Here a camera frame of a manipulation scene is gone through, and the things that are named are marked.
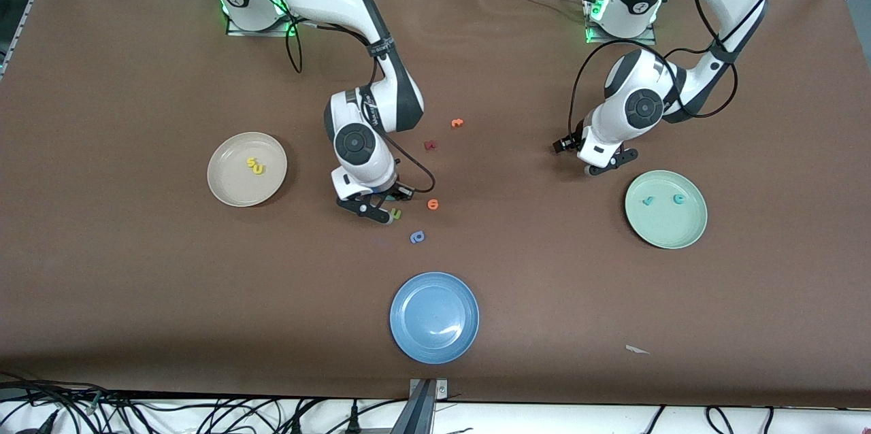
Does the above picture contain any beige round plate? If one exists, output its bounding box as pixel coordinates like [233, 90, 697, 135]
[207, 132, 288, 207]

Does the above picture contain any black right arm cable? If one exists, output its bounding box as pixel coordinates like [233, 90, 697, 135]
[286, 5, 437, 193]

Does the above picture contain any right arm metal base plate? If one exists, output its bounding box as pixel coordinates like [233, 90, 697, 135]
[226, 12, 295, 37]

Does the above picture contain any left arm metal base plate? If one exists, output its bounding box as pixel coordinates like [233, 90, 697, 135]
[585, 0, 657, 46]

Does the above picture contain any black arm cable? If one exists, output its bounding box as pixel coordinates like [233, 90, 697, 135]
[286, 5, 437, 193]
[567, 0, 739, 142]

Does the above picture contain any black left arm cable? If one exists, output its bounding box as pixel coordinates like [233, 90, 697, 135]
[567, 0, 739, 142]

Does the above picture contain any aluminium table edge bracket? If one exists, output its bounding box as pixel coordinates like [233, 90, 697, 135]
[391, 378, 448, 434]

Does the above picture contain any pale green round plate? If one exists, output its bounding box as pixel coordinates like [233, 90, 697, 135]
[625, 170, 708, 249]

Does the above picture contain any brown table cover sheet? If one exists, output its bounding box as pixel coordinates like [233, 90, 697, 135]
[0, 0, 871, 409]

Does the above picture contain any blue round plate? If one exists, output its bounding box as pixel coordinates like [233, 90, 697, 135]
[390, 272, 480, 365]

